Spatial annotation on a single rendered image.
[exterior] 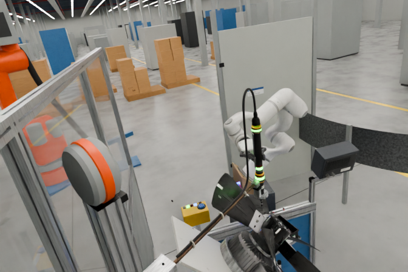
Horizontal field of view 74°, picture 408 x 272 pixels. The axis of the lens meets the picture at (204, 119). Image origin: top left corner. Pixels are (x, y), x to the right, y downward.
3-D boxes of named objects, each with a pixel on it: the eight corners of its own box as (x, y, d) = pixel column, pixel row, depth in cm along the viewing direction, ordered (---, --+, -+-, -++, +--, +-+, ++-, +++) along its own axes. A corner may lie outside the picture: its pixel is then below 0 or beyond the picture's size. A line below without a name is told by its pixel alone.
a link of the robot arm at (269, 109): (268, 90, 143) (227, 127, 137) (281, 113, 150) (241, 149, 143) (258, 89, 151) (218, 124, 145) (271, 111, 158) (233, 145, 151)
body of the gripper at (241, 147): (254, 147, 141) (263, 156, 131) (235, 151, 139) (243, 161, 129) (252, 133, 139) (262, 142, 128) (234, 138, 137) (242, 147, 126)
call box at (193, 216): (186, 230, 166) (183, 217, 163) (183, 219, 176) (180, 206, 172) (210, 223, 169) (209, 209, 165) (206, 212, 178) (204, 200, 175)
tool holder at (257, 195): (261, 203, 125) (260, 186, 122) (248, 198, 130) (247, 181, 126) (271, 193, 131) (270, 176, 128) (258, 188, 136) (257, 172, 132)
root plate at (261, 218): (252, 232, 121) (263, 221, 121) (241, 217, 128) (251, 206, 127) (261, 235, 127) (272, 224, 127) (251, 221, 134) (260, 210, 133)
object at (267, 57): (231, 193, 349) (210, 11, 269) (230, 190, 353) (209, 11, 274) (314, 170, 370) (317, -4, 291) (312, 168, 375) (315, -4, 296)
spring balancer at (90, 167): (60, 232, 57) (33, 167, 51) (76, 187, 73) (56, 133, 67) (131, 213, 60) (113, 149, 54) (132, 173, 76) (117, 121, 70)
